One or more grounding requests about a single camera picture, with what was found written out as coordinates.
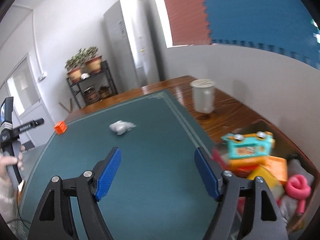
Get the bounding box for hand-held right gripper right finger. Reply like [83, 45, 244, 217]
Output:
[194, 147, 289, 240]

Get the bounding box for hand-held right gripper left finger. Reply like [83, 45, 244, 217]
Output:
[30, 147, 122, 240]

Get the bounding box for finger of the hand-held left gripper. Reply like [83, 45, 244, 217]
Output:
[14, 119, 45, 134]

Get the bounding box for orange cube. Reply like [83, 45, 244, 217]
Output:
[54, 121, 68, 134]

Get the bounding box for cardboard box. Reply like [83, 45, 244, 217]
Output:
[212, 119, 318, 236]

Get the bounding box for person's left forearm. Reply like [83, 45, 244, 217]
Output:
[0, 176, 17, 224]

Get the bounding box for person's left hand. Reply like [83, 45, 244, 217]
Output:
[0, 144, 25, 180]

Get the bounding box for red packet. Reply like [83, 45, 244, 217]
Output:
[212, 148, 231, 171]

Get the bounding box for wooden sticks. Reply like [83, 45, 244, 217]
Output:
[58, 98, 75, 113]

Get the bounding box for green cutting mat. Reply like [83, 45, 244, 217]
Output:
[19, 89, 225, 240]

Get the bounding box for yellow block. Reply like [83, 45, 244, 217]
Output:
[246, 164, 286, 201]

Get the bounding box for potted plant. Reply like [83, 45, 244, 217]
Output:
[81, 46, 103, 75]
[65, 54, 83, 84]

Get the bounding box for orange box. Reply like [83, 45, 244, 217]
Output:
[229, 156, 288, 183]

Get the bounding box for translucent plastic cup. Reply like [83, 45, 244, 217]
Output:
[190, 79, 216, 114]

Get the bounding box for pink foam knot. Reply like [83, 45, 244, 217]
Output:
[285, 175, 312, 216]

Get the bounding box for grey cloth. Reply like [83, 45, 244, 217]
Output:
[276, 158, 315, 226]

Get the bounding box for black metal shelf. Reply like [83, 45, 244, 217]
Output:
[66, 60, 119, 113]

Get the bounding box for white standing air conditioner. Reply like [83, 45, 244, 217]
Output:
[103, 0, 161, 96]

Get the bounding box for teal toy camera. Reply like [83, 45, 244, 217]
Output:
[221, 131, 276, 160]

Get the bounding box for red foam wall mat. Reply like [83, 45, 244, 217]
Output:
[162, 0, 213, 48]

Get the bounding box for blue foam wall mat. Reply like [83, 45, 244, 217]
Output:
[198, 0, 320, 71]

